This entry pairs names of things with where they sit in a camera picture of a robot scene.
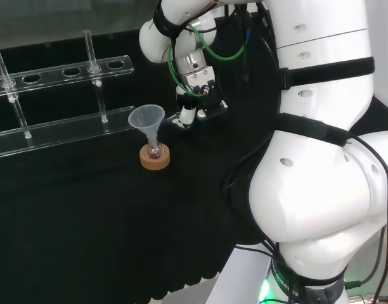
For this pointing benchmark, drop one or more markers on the translucent plastic weighing funnel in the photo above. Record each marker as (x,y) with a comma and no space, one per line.
(146,118)

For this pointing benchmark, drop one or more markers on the small round-bottom glass flask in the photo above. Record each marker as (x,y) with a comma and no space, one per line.
(153,152)

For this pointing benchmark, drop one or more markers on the black cloth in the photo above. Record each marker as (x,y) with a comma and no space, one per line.
(102,221)

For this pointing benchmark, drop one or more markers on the clear acrylic funnel stand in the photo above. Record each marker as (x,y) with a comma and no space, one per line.
(70,133)

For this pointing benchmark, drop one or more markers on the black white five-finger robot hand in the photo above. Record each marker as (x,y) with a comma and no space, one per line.
(200,95)

